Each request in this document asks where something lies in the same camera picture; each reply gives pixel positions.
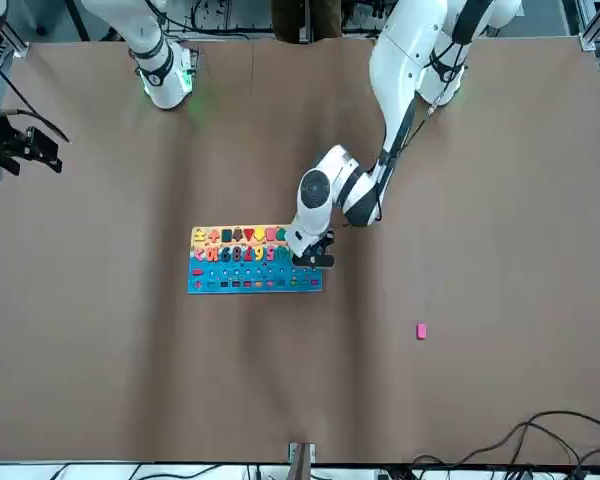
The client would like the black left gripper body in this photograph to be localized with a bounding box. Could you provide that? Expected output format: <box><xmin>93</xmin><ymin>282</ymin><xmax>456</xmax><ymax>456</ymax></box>
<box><xmin>292</xmin><ymin>251</ymin><xmax>337</xmax><ymax>270</ymax></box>

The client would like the blue wooden toy board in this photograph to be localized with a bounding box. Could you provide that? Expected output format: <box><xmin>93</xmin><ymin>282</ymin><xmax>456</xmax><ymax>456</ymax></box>
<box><xmin>187</xmin><ymin>224</ymin><xmax>325</xmax><ymax>296</ymax></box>

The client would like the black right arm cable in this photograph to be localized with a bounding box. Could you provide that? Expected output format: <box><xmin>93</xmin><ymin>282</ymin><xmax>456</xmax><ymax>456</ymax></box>
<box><xmin>0</xmin><ymin>44</ymin><xmax>72</xmax><ymax>146</ymax></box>

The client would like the aluminium frame rail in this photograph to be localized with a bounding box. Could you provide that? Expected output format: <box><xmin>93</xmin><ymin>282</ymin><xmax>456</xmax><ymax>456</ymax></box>
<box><xmin>577</xmin><ymin>0</ymin><xmax>600</xmax><ymax>52</ymax></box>
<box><xmin>0</xmin><ymin>17</ymin><xmax>31</xmax><ymax>57</ymax></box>

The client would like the aluminium post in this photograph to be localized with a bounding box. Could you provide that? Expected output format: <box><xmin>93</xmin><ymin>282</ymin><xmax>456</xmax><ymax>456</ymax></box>
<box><xmin>288</xmin><ymin>440</ymin><xmax>317</xmax><ymax>480</ymax></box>

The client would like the long black cable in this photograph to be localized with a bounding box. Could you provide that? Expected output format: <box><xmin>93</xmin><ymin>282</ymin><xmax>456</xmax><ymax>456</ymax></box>
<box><xmin>412</xmin><ymin>409</ymin><xmax>600</xmax><ymax>480</ymax></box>

